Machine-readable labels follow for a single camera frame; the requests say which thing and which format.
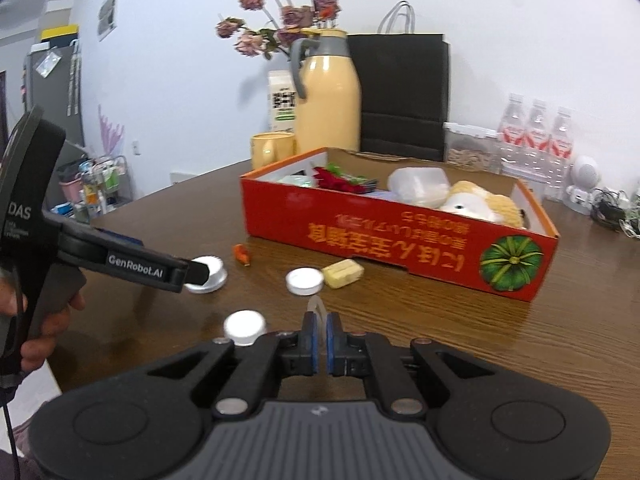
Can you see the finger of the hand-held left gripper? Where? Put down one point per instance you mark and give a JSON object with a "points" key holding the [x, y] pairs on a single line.
{"points": [[200, 272]]}

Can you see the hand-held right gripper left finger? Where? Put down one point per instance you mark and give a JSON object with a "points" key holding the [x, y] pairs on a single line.
{"points": [[311, 345]]}

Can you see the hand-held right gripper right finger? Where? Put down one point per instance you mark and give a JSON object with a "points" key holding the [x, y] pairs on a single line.
{"points": [[331, 345]]}

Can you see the white round disc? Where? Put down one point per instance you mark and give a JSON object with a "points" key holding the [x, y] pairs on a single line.
{"points": [[244, 325], [218, 280], [304, 280]]}

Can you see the translucent plastic loop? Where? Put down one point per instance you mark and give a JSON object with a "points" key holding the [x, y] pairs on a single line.
{"points": [[314, 300]]}

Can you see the red cardboard box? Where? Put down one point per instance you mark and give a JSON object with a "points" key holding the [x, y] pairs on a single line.
{"points": [[400, 240]]}

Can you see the red artificial flower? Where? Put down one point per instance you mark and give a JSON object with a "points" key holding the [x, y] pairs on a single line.
{"points": [[335, 178]]}

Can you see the clear plastic container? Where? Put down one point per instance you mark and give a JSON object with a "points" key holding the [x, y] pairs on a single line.
{"points": [[417, 185]]}

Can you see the white and yellow plush sheep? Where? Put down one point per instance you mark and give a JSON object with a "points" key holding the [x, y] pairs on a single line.
{"points": [[500, 205]]}

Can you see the person's left hand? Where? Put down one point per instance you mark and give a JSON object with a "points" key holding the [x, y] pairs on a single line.
{"points": [[47, 335]]}

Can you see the small orange object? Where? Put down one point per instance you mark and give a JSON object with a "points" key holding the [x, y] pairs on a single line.
{"points": [[242, 255]]}

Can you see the pale yellow block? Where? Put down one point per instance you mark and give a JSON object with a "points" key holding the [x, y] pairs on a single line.
{"points": [[342, 272]]}

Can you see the grey metal cabinet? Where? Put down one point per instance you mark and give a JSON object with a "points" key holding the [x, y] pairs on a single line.
{"points": [[50, 90]]}

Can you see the yellow mug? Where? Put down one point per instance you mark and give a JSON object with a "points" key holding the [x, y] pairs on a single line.
{"points": [[270, 150]]}

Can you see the white milk carton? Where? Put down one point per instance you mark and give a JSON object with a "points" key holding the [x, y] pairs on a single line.
{"points": [[282, 102]]}

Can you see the yellow thermos jug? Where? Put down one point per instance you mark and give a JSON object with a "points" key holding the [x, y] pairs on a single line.
{"points": [[330, 105]]}

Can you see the clear food storage container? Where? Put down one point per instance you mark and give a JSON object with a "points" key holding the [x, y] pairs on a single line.
{"points": [[470, 152]]}

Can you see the black paper bag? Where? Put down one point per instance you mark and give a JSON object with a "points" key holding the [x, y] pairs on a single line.
{"points": [[400, 90]]}

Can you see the dried pink flower bouquet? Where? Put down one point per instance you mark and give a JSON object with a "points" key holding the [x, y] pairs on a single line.
{"points": [[295, 15]]}

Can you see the plastic water bottle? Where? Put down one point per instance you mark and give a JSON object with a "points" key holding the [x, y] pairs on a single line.
{"points": [[511, 130], [560, 150], [537, 135]]}

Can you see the white robot-shaped speaker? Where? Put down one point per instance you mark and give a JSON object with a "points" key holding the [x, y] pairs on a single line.
{"points": [[585, 175]]}

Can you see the white wall outlet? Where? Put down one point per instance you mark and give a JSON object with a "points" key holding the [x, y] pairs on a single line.
{"points": [[181, 176], [135, 148]]}

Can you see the purple coral wall decal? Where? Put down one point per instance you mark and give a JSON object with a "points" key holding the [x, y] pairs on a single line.
{"points": [[110, 135]]}

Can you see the wall picture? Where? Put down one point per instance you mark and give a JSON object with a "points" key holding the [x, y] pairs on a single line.
{"points": [[107, 15]]}

